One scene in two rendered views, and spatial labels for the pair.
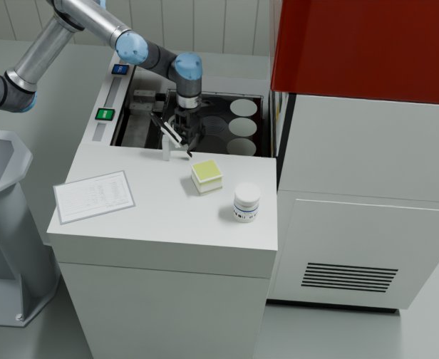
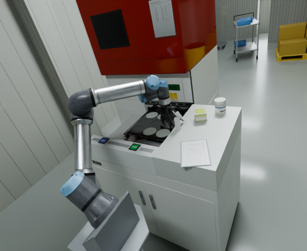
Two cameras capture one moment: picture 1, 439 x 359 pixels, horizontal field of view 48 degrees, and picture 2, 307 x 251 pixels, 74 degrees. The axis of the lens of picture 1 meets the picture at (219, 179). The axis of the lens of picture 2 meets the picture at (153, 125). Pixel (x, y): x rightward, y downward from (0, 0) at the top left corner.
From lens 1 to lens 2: 1.32 m
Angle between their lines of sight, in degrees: 44
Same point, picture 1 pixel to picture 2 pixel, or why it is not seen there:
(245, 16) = (58, 140)
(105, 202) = (201, 148)
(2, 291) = not seen: outside the picture
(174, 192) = (202, 128)
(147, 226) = (220, 136)
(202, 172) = (201, 112)
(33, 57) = (85, 151)
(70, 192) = (189, 160)
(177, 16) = (28, 164)
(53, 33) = (86, 131)
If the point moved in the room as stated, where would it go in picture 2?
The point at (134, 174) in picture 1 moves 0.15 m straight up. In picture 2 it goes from (185, 139) to (181, 117)
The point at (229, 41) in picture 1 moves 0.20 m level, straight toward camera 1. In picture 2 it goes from (58, 156) to (67, 159)
